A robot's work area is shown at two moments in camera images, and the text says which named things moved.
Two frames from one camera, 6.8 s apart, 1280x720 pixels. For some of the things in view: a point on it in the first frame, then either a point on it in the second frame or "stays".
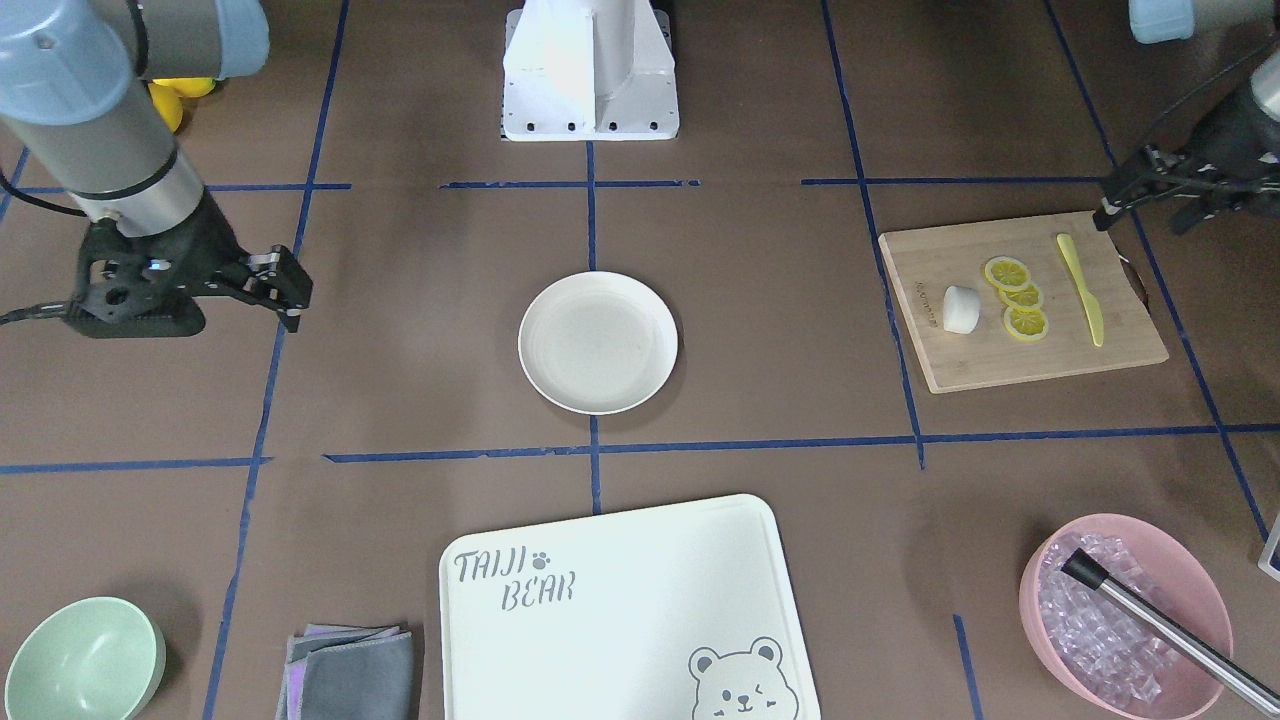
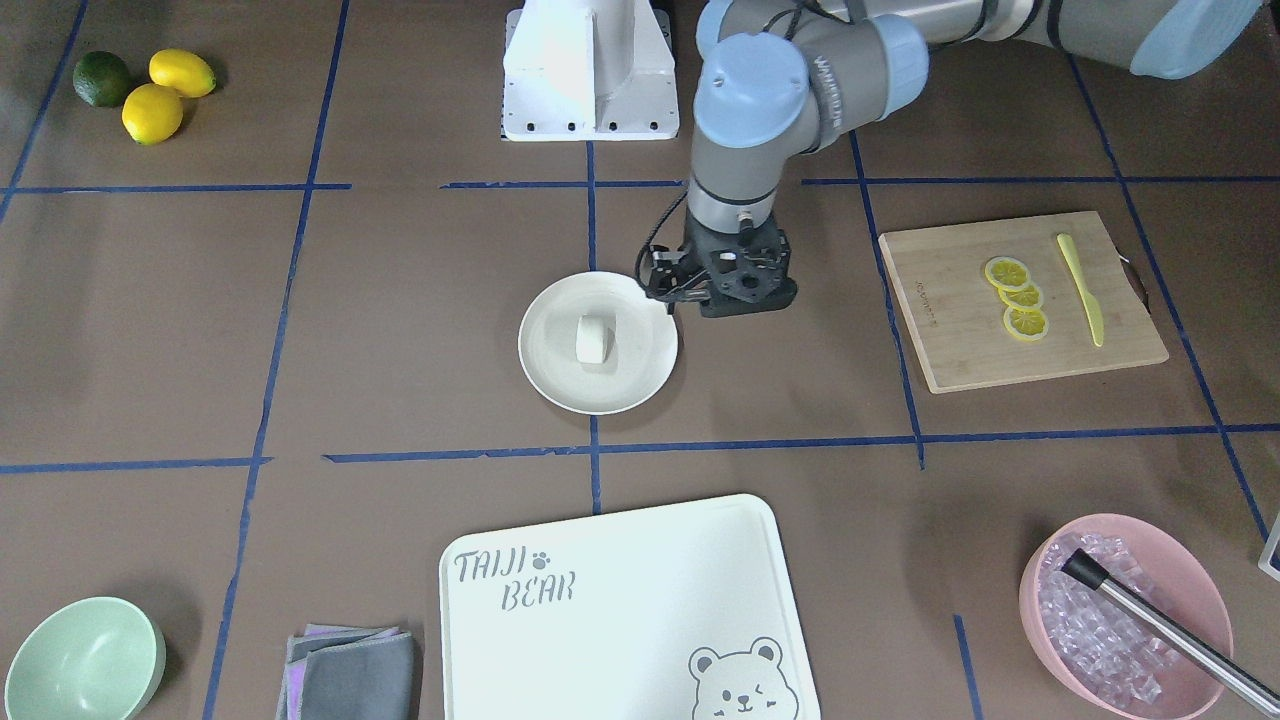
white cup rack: x=1269 y=560 stays
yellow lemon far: x=188 y=87 stays
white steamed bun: x=961 y=309 → x=594 y=339
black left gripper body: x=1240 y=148 → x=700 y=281
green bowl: x=86 y=658 stays
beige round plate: x=598 y=342 stays
